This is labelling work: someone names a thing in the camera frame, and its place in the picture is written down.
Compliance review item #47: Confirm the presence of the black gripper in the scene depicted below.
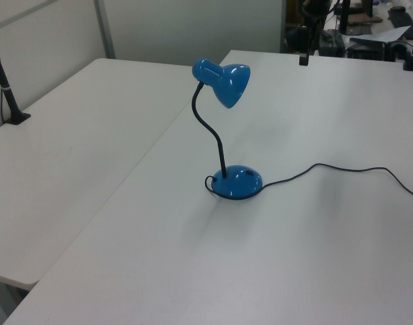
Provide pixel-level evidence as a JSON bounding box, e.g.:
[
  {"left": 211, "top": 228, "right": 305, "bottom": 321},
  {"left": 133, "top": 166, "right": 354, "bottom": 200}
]
[{"left": 299, "top": 13, "right": 323, "bottom": 67}]

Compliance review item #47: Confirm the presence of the blue gooseneck desk lamp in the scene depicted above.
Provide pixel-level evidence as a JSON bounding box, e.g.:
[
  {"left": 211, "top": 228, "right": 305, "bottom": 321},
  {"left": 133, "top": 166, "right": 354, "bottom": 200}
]
[{"left": 192, "top": 57, "right": 265, "bottom": 201}]

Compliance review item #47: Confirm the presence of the black upright monitor pole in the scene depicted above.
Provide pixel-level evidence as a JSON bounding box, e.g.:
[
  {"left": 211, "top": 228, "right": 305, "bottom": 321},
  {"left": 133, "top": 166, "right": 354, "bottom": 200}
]
[{"left": 338, "top": 0, "right": 351, "bottom": 35}]

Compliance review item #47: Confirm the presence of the white paper sheet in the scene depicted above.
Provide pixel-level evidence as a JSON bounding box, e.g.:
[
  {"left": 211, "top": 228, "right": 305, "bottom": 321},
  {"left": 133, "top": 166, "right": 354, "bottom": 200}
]
[{"left": 344, "top": 24, "right": 413, "bottom": 44}]

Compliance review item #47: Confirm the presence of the black keyboard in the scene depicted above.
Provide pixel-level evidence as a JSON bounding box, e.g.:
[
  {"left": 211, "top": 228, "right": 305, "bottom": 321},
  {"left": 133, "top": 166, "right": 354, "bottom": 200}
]
[{"left": 387, "top": 7, "right": 413, "bottom": 30}]

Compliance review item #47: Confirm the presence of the thin black lamp cable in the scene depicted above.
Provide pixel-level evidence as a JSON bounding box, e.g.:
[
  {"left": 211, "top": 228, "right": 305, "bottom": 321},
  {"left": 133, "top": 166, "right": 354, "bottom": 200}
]
[{"left": 202, "top": 162, "right": 413, "bottom": 202}]

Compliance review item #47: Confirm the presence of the grey partition corner post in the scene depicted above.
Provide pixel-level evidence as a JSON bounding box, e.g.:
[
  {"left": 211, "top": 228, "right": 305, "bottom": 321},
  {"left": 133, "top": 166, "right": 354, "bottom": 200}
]
[{"left": 92, "top": 0, "right": 117, "bottom": 60}]

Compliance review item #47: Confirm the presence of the black camera stand pole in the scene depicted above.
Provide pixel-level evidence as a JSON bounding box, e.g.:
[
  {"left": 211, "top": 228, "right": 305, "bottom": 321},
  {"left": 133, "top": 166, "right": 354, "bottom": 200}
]
[{"left": 0, "top": 29, "right": 32, "bottom": 127}]

